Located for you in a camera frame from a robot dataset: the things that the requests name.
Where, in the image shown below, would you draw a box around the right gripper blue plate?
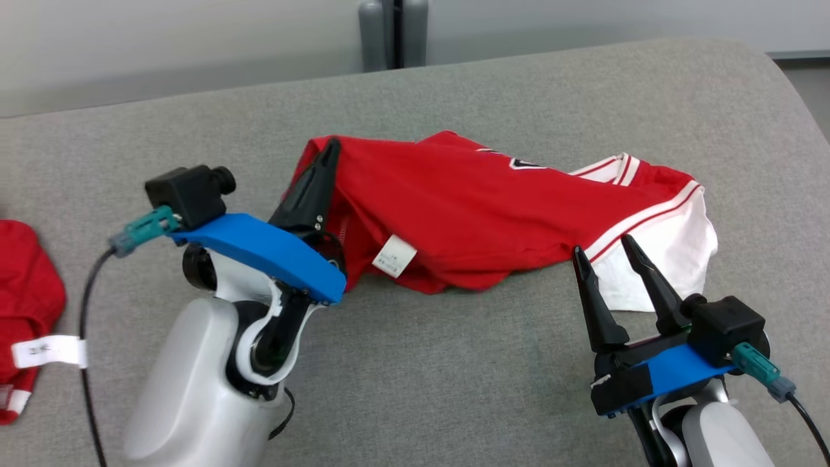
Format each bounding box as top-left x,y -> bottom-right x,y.
572,234 -> 740,418

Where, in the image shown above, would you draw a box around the white paper cable label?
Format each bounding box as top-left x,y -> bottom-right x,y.
12,335 -> 89,370

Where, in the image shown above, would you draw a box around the red white shorts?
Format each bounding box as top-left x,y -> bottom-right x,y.
0,219 -> 67,425

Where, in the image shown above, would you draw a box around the grey wall post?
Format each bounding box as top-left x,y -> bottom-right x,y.
358,0 -> 429,72

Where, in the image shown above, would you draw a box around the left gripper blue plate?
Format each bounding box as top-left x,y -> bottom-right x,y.
170,137 -> 347,305

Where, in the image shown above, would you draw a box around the red white lettered jersey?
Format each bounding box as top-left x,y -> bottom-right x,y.
285,131 -> 719,313

